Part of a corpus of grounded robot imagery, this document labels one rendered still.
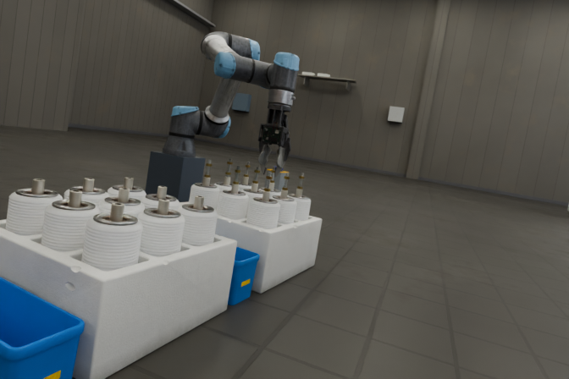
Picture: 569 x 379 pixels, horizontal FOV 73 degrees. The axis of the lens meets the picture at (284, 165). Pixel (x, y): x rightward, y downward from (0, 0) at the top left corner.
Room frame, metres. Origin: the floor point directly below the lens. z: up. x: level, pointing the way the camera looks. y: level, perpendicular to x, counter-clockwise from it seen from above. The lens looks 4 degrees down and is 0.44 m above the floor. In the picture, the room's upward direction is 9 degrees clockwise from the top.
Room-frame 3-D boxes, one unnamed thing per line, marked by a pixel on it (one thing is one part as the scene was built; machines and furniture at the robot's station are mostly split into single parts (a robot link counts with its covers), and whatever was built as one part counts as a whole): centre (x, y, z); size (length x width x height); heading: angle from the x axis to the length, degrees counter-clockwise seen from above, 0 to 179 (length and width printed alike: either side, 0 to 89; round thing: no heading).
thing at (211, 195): (1.29, 0.25, 0.16); 0.10 x 0.10 x 0.18
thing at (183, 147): (1.80, 0.49, 0.35); 0.15 x 0.15 x 0.10
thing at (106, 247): (0.70, 0.29, 0.16); 0.10 x 0.10 x 0.18
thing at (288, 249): (1.34, 0.09, 0.09); 0.39 x 0.39 x 0.18; 63
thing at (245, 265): (1.08, 0.18, 0.06); 0.30 x 0.11 x 0.12; 63
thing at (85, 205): (0.75, 0.39, 0.25); 0.08 x 0.08 x 0.01
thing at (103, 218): (0.70, 0.29, 0.25); 0.08 x 0.08 x 0.01
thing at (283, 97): (1.17, 0.04, 0.56); 0.08 x 0.08 x 0.05
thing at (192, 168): (1.80, 0.49, 0.15); 0.18 x 0.18 x 0.30; 70
